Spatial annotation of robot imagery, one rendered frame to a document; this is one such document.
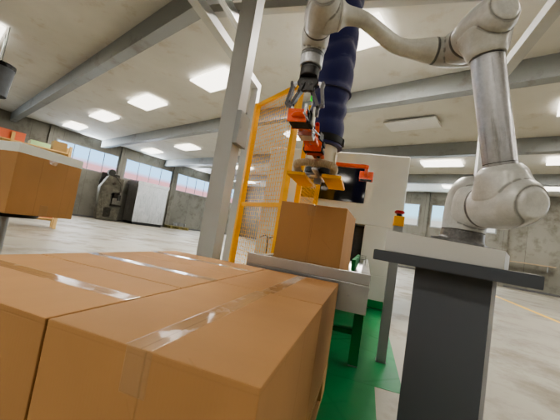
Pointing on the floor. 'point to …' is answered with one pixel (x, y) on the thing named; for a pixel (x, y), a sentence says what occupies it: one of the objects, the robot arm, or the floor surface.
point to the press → (110, 182)
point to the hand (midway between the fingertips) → (302, 118)
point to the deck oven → (145, 203)
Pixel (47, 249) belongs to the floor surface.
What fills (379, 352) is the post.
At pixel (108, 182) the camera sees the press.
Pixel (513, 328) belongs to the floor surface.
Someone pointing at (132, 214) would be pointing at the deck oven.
